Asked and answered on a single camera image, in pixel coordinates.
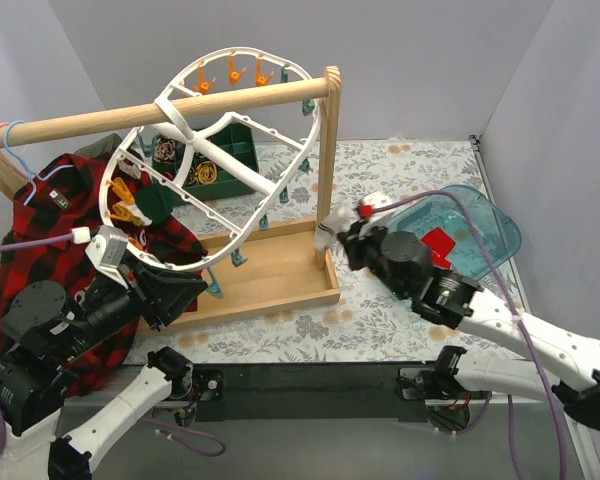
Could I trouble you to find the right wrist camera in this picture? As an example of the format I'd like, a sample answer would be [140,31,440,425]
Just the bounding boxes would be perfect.
[356,191,392,219]

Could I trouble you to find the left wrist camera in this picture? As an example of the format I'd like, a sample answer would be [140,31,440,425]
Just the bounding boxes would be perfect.
[71,225,128,288]

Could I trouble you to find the dark green storage bin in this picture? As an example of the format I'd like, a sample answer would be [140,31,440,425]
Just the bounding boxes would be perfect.
[151,122,260,201]

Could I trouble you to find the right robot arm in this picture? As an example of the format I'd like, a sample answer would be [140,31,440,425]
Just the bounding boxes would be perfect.
[272,218,600,431]

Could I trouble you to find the red bear sock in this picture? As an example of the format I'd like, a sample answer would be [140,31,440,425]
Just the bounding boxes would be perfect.
[421,227,456,269]

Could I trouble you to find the white round clip hanger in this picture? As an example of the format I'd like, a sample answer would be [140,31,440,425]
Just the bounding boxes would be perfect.
[98,47,327,273]

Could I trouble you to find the floral table mat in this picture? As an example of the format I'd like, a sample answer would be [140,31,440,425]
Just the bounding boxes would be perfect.
[129,139,539,364]

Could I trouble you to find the white striped sock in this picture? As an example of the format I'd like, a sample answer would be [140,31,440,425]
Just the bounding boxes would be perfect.
[314,204,359,251]

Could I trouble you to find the wooden clothes rack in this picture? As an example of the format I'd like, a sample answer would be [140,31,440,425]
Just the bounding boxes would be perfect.
[0,66,342,329]

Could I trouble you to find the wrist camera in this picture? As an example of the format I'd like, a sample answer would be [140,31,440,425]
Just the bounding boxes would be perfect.
[356,191,392,219]
[71,225,128,288]

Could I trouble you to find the dark green sock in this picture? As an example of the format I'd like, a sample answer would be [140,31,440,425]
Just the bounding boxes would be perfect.
[134,184,174,224]

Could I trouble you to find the red plaid shirt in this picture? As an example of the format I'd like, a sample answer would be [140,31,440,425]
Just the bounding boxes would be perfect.
[0,134,207,396]

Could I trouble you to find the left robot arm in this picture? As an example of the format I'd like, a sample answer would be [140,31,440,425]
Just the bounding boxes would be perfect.
[0,267,206,479]

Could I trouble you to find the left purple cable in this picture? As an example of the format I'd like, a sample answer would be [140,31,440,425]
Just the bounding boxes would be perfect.
[0,234,229,474]

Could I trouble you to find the blue wire hanger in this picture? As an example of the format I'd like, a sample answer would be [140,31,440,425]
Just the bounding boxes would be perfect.
[0,119,76,205]

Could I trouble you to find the purple cable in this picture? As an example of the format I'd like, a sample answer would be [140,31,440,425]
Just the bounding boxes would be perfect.
[0,234,229,474]
[369,192,569,480]

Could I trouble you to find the teal plastic basin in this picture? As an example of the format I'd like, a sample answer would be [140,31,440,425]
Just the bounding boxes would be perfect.
[388,185,522,280]

